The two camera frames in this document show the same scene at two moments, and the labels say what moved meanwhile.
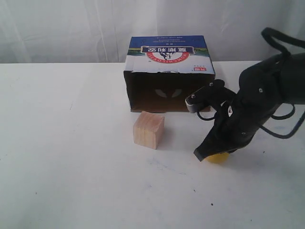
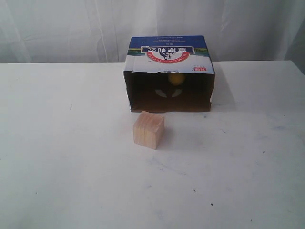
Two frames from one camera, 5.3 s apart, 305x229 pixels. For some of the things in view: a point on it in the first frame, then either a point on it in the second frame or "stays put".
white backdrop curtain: x=58 y=31 stays put
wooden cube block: x=148 y=129 stays put
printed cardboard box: x=162 y=71 stays put
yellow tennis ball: x=218 y=158 → x=176 y=79
